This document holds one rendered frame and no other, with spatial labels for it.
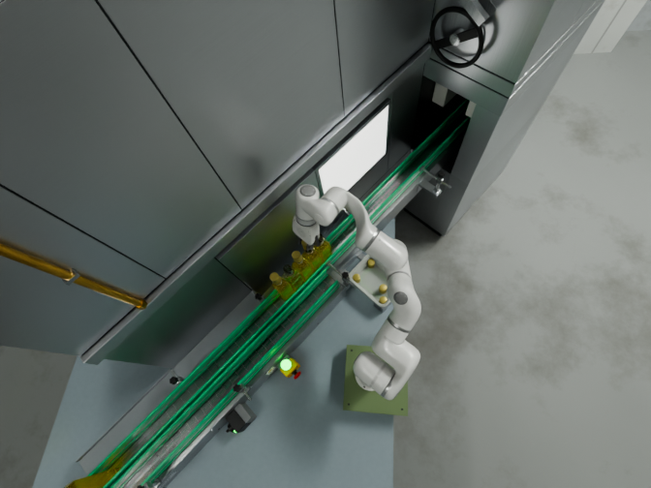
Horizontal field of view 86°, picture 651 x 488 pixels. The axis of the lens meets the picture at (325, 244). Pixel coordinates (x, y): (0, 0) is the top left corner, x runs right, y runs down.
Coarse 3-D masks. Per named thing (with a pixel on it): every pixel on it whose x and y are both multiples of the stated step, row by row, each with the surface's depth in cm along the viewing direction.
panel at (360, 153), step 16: (384, 112) 140; (368, 128) 139; (384, 128) 149; (352, 144) 137; (368, 144) 148; (384, 144) 159; (336, 160) 136; (352, 160) 145; (368, 160) 157; (336, 176) 144; (352, 176) 155
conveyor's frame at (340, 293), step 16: (448, 160) 187; (416, 192) 180; (400, 208) 177; (384, 224) 173; (352, 256) 167; (336, 304) 163; (320, 320) 160; (304, 336) 157; (288, 352) 153; (272, 368) 150; (256, 384) 147; (240, 400) 145; (224, 416) 142; (208, 432) 139; (192, 448) 137; (176, 464) 135
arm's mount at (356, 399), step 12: (348, 348) 149; (360, 348) 148; (348, 360) 146; (384, 360) 145; (348, 372) 145; (348, 384) 143; (348, 396) 141; (360, 396) 140; (372, 396) 140; (396, 396) 139; (348, 408) 139; (360, 408) 139; (372, 408) 138; (384, 408) 138; (396, 408) 137
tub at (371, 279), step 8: (368, 256) 164; (360, 264) 163; (376, 264) 168; (352, 272) 161; (360, 272) 168; (368, 272) 168; (376, 272) 167; (384, 272) 167; (352, 280) 160; (360, 280) 167; (368, 280) 166; (376, 280) 166; (384, 280) 165; (360, 288) 158; (368, 288) 165; (376, 288) 164; (368, 296) 156; (376, 296) 163; (384, 304) 154
